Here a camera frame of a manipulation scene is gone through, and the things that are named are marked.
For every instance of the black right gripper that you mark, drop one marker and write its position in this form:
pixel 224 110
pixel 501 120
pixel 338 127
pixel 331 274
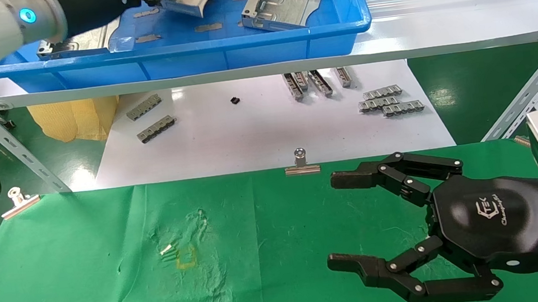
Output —
pixel 491 222

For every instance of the blue plastic tray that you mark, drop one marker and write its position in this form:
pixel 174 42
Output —
pixel 180 63

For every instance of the silver binder clip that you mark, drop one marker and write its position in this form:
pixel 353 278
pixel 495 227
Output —
pixel 302 169
pixel 19 204
pixel 522 141

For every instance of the tiny black plastic part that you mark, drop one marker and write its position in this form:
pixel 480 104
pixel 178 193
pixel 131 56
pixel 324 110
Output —
pixel 235 100

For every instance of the yellow mesh bag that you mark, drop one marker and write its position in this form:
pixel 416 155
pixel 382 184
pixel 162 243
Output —
pixel 70 119

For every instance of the white board sheet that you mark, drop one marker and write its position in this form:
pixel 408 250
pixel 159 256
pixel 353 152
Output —
pixel 247 133

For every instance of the green table cloth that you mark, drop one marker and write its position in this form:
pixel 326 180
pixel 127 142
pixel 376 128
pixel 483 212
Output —
pixel 210 257

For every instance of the perforated grey angle strut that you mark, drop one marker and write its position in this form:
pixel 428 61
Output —
pixel 13 143
pixel 532 88

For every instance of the white metal shelf board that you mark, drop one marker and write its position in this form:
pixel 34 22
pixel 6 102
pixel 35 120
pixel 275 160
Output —
pixel 435 18

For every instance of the small white tape scrap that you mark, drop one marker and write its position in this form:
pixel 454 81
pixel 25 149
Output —
pixel 166 250

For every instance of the small grey metal rail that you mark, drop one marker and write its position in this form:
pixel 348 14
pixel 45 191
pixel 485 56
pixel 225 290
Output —
pixel 156 129
pixel 403 108
pixel 144 107
pixel 320 83
pixel 377 104
pixel 293 87
pixel 344 77
pixel 383 92
pixel 302 80

